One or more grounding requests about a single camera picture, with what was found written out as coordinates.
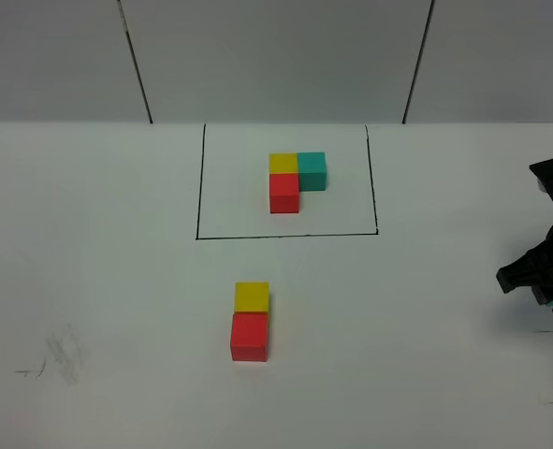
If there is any template yellow cube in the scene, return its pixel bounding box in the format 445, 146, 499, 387
269, 152, 298, 174

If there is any template red cube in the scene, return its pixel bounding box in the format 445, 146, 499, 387
269, 173, 300, 214

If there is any template teal cube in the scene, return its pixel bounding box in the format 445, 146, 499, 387
298, 152, 327, 192

